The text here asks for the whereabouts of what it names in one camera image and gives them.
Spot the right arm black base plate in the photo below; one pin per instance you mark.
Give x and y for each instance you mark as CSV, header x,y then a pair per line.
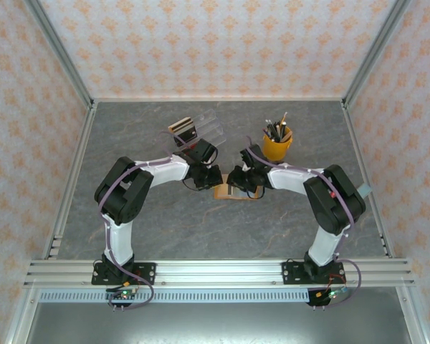
x,y
290,274

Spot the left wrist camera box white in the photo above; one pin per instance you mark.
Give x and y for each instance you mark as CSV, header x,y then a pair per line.
x,y
210,163

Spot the aluminium frame post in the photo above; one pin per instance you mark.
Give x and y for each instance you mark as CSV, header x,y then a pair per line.
x,y
57,50
21,319
376,50
412,319

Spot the thin pale edge rail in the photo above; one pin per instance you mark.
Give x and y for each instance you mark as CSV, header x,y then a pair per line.
x,y
218,98

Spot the grey metal sheet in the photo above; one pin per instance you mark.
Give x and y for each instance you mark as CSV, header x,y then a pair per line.
x,y
218,322

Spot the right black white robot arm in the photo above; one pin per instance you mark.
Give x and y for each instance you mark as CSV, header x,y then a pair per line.
x,y
290,179

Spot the silver VIP card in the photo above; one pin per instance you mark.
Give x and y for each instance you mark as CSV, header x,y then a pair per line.
x,y
236,191

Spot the clear acrylic card organizer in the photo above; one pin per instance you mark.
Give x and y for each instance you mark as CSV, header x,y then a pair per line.
x,y
209,127

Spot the orange pencil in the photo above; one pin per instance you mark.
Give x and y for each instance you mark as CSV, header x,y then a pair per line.
x,y
284,120

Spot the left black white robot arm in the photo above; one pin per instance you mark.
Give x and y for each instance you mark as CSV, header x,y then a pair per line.
x,y
165,173

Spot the small green circuit board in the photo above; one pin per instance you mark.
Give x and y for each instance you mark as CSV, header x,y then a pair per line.
x,y
123,294
331,294

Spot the orange leather card holder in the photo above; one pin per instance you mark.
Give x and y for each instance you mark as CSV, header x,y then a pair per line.
x,y
220,190

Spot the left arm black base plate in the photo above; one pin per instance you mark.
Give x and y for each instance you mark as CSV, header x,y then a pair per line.
x,y
145,274

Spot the pale grey small block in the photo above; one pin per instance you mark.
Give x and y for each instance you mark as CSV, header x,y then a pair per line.
x,y
366,190

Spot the black pen white tip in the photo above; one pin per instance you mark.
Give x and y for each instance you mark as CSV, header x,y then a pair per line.
x,y
267,121

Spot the aluminium side rail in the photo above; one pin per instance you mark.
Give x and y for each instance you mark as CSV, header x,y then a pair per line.
x,y
85,132
353,132

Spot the flat wooden stick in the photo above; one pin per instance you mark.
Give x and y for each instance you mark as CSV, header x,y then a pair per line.
x,y
287,136

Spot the aluminium mounting rail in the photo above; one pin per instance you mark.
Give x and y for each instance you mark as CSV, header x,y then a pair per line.
x,y
218,274

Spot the gold card black stripe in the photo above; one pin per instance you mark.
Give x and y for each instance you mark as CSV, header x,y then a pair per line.
x,y
178,122
182,127

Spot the yellow pencil cup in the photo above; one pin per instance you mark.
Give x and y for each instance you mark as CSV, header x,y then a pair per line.
x,y
275,148

